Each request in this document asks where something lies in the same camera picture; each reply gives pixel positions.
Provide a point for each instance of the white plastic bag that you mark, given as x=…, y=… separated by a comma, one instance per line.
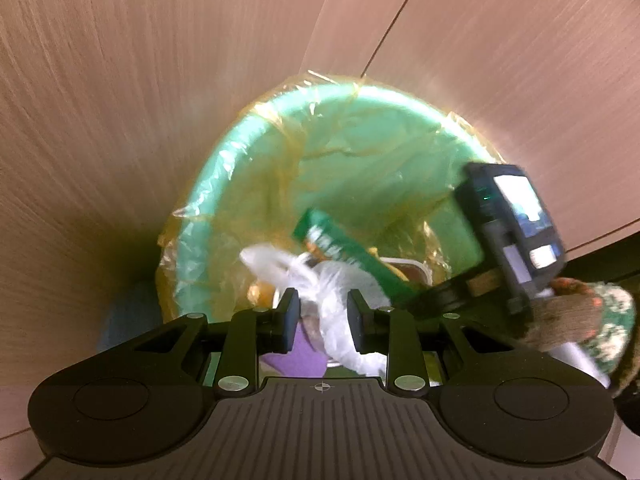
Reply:
x=335, y=300

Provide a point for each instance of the purple scouring sponge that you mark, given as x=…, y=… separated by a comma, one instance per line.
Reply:
x=292, y=360

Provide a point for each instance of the orange scrap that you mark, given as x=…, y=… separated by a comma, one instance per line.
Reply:
x=260, y=294

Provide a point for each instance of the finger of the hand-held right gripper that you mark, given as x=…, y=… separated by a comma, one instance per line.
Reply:
x=450, y=292

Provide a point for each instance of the white rimmed food tray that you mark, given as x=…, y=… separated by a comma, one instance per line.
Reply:
x=407, y=270

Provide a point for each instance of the green plastic packet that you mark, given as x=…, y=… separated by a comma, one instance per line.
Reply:
x=345, y=250

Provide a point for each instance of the green trash bin with liner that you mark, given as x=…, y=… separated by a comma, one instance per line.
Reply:
x=280, y=130

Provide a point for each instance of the person's right forearm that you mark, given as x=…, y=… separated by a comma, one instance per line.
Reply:
x=612, y=330

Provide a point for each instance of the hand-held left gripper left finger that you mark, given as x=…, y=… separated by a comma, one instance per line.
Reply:
x=291, y=322

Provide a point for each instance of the person's right hand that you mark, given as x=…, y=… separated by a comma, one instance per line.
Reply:
x=565, y=317

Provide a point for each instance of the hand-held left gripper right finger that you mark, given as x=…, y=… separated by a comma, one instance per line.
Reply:
x=356, y=325

